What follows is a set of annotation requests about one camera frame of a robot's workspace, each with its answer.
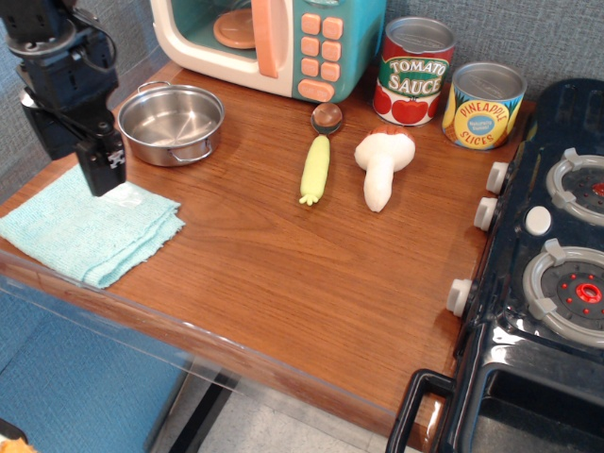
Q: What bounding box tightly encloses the light blue cloth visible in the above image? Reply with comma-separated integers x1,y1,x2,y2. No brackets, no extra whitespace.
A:
1,166,185,289

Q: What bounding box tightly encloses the white stove knob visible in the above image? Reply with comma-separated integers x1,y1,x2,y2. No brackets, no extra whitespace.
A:
446,279,473,317
486,161,509,194
474,197,497,232

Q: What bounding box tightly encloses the white stove knob middle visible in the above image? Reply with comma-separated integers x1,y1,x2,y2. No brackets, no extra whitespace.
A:
474,197,497,232

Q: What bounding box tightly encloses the grey burner ring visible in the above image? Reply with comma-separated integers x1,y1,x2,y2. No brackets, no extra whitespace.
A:
545,147,604,227
522,238,604,350

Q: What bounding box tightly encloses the stainless steel pot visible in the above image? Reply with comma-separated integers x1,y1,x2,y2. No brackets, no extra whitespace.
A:
117,81,226,167

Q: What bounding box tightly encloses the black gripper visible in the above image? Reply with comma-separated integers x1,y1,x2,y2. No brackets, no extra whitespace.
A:
17,30,126,197

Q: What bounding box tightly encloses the toy microwave teal and cream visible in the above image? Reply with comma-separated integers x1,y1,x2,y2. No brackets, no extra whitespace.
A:
151,0,386,103

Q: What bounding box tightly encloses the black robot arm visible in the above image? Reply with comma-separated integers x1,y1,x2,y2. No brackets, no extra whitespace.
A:
1,1,126,196

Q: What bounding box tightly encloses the spoon with yellow handle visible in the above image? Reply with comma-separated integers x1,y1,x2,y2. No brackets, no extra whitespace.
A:
298,103,343,206

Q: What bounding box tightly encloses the grey burner ring lower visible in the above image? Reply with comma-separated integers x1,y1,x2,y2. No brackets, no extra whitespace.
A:
522,238,604,350

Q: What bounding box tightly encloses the grey burner ring upper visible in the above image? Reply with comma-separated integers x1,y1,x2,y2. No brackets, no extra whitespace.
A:
545,147,604,227

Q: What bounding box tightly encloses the metal table leg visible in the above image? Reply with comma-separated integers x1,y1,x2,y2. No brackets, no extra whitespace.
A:
144,356,241,452

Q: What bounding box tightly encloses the pineapple slices can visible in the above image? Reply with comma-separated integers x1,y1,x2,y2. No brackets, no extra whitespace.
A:
442,61,527,150

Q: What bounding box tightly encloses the white round stove button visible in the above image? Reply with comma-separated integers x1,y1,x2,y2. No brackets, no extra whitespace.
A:
525,206,552,236

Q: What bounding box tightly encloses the plush white mushroom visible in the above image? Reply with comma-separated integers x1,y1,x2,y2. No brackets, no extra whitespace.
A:
354,125,416,212

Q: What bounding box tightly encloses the black toy stove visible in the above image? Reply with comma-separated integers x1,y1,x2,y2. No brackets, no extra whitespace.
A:
384,77,604,453

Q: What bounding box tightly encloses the white stove knob upper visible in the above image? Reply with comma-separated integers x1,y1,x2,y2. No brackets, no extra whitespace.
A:
486,161,509,194

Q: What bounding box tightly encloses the orange microwave plate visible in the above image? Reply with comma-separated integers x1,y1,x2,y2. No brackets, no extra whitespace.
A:
213,8,256,50

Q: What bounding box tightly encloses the black oven door handle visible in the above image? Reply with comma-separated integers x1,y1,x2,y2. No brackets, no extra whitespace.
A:
386,369,455,453

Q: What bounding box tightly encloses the tomato sauce can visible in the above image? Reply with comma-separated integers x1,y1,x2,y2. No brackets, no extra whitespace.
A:
373,16,456,126

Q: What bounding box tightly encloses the white stove knob lower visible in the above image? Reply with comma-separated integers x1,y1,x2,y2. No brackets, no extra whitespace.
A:
446,279,473,317

